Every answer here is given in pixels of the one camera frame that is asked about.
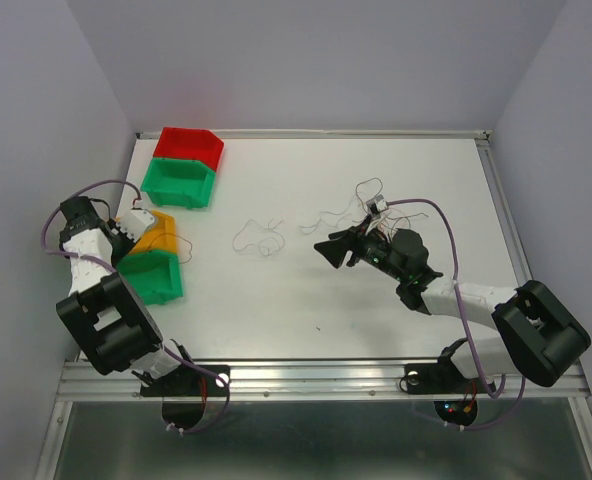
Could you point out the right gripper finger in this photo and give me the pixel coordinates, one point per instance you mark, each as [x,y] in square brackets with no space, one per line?
[338,245]
[358,255]

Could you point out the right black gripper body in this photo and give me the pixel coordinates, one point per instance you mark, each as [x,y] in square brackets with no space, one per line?
[379,254]

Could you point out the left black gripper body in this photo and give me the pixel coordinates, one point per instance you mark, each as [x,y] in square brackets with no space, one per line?
[122,243]

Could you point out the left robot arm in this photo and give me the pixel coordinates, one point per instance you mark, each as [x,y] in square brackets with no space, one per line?
[105,316]

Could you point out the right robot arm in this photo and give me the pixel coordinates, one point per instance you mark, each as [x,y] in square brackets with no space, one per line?
[537,336]

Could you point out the yellow plastic bin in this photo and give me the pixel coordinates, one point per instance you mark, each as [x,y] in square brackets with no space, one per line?
[161,237]

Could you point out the near green plastic bin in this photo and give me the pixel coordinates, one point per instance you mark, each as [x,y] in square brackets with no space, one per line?
[154,275]

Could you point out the green plastic bin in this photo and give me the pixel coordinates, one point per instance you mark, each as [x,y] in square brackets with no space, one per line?
[179,183]
[154,275]

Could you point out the far green plastic bin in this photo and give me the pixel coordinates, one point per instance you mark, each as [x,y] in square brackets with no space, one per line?
[179,183]

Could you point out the red plastic bin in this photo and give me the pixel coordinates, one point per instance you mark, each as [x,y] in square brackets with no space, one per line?
[190,144]

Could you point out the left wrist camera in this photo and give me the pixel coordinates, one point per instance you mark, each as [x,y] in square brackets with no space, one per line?
[135,223]

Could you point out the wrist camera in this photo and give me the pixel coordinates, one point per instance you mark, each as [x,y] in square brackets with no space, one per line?
[135,223]
[377,210]

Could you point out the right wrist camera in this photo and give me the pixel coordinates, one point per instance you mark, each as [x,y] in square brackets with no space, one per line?
[377,210]

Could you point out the aluminium back rail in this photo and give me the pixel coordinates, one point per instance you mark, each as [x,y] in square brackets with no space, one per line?
[347,133]

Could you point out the aluminium rail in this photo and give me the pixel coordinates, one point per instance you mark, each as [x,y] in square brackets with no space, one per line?
[347,133]
[259,381]
[491,260]

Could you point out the aluminium right side rail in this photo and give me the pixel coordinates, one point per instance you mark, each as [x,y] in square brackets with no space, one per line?
[491,260]

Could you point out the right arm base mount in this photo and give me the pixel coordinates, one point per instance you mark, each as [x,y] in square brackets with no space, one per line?
[443,377]

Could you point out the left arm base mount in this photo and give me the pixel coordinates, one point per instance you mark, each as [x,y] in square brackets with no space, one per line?
[192,402]

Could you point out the aluminium front rail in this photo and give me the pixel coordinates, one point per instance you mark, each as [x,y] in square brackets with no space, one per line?
[259,381]

